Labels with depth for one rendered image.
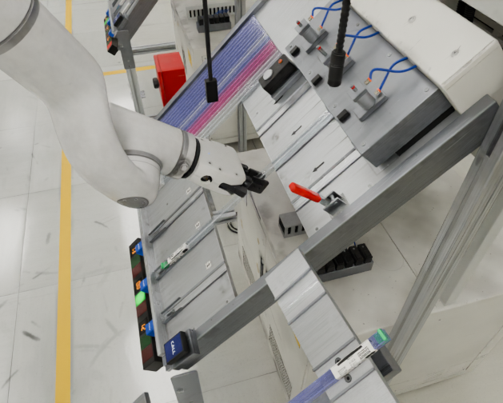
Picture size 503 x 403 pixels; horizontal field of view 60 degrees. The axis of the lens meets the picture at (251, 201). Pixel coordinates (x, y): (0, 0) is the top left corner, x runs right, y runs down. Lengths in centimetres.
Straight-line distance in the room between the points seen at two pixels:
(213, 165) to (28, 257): 151
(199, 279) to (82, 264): 119
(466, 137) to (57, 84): 54
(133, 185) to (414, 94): 41
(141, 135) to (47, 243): 152
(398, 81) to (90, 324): 149
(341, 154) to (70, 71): 43
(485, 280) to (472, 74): 71
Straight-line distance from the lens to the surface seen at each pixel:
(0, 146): 283
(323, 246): 71
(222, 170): 75
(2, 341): 195
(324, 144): 79
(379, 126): 66
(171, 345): 83
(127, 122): 69
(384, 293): 113
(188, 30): 224
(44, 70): 58
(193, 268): 91
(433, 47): 67
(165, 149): 71
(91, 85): 60
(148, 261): 102
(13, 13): 55
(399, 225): 128
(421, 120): 67
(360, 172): 71
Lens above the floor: 153
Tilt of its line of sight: 46 degrees down
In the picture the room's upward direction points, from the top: straight up
